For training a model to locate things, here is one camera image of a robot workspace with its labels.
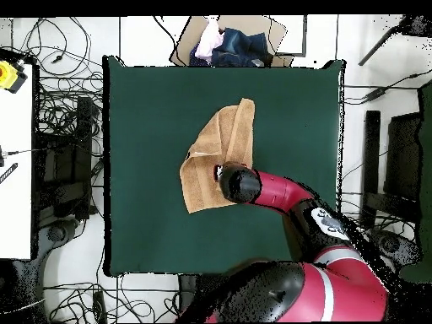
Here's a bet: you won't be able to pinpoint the tan terry towel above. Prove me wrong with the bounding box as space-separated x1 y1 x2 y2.
179 97 257 214

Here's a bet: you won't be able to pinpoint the dark green table cloth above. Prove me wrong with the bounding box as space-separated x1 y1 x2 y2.
102 55 346 278

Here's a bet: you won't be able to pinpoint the blue jeans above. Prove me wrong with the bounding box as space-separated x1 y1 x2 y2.
188 27 274 68

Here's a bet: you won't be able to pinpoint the pale pink garment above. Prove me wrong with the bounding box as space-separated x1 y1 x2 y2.
194 18 224 63

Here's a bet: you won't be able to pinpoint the cardboard box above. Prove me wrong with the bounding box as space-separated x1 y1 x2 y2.
168 14 294 68

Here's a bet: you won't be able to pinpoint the black power strip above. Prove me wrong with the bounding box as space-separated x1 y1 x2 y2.
92 290 107 323

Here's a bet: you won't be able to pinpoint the white desk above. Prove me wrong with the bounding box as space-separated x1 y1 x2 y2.
0 63 35 260

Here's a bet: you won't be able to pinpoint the green cloth covered stand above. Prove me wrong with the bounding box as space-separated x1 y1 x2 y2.
399 78 432 283

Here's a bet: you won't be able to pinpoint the black label strip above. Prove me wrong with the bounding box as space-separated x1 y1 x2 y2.
0 162 19 185

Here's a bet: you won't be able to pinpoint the yellow emergency stop button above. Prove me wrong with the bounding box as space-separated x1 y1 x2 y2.
0 60 29 95

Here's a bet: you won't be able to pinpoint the black tripod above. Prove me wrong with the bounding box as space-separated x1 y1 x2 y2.
358 13 432 67

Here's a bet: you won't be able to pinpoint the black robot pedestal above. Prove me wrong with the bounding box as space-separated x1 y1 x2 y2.
177 273 200 320

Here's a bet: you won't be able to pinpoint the black metal frame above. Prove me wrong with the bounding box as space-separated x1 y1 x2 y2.
359 110 423 230
35 96 102 222

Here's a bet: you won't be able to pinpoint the black power adapter with cable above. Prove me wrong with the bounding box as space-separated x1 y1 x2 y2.
343 68 432 104

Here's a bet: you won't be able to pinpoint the black cable tangle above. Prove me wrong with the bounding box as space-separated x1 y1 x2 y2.
11 16 104 156

